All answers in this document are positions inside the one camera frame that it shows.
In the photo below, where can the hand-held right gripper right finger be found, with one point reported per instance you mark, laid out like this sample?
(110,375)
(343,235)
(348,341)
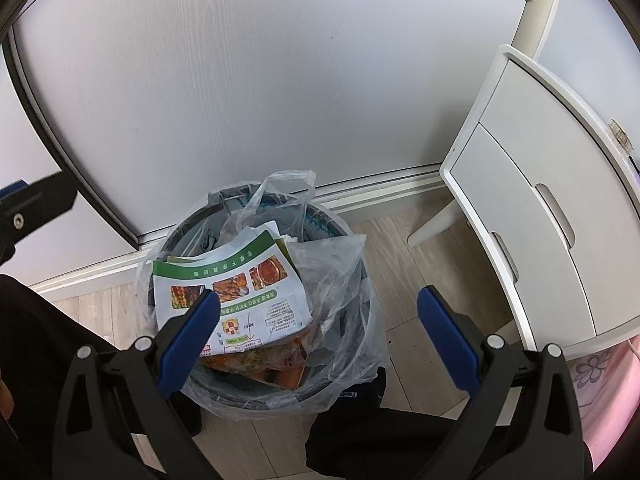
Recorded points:
(445,335)

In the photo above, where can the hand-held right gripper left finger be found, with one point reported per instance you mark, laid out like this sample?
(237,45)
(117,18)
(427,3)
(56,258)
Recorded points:
(192,335)

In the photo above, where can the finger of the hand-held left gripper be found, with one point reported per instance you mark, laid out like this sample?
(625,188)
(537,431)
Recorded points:
(40,205)

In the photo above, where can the green white food flyer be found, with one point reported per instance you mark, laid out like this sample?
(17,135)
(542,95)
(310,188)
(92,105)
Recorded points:
(250,280)

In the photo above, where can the clear plastic bin liner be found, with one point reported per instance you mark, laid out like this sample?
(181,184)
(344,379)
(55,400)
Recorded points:
(345,270)

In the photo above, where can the grey round bin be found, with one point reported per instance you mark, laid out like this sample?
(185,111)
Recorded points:
(325,222)

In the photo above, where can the white baseboard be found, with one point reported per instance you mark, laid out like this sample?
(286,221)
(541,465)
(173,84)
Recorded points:
(380,195)

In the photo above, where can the person's black pants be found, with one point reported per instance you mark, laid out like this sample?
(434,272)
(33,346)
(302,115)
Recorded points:
(30,360)

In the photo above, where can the white nightstand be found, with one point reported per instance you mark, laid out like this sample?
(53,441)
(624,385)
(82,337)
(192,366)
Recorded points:
(525,185)

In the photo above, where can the pink bedding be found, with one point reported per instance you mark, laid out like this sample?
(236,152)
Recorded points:
(615,400)

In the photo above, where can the grey wardrobe door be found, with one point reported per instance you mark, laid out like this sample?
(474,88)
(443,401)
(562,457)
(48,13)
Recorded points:
(275,85)

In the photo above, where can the clear hair claw clip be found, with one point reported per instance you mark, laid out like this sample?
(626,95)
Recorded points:
(620,135)

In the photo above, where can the cream door frame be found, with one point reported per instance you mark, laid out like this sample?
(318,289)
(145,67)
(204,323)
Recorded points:
(545,25)

